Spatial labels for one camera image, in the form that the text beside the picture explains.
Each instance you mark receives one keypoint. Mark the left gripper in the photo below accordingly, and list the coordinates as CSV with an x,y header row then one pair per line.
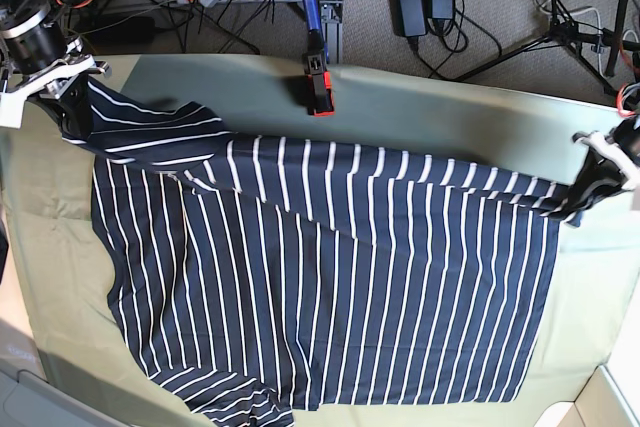
x,y
605,173

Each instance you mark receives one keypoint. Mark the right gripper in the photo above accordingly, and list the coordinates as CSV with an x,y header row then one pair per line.
x,y
69,108

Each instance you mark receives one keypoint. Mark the navy white striped T-shirt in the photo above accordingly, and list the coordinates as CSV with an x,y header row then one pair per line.
x,y
258,275

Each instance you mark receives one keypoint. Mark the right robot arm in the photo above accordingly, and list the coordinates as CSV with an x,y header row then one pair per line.
x,y
42,65

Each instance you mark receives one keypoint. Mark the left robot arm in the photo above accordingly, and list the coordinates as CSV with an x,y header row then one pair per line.
x,y
626,134

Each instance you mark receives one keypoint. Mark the light green table cloth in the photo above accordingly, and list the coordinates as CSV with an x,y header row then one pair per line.
x,y
55,322

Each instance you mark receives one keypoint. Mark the blue orange centre clamp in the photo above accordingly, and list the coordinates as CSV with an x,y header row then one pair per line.
x,y
315,63

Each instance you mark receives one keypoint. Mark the grey plastic bin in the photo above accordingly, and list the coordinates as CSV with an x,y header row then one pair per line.
x,y
29,400

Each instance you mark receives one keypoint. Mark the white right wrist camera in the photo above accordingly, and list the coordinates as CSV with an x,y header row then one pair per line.
x,y
11,109

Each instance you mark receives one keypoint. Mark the black camera tripod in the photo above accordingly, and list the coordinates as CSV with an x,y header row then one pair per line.
x,y
564,31

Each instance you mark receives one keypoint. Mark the aluminium frame post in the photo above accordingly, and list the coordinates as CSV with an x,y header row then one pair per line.
x,y
332,14

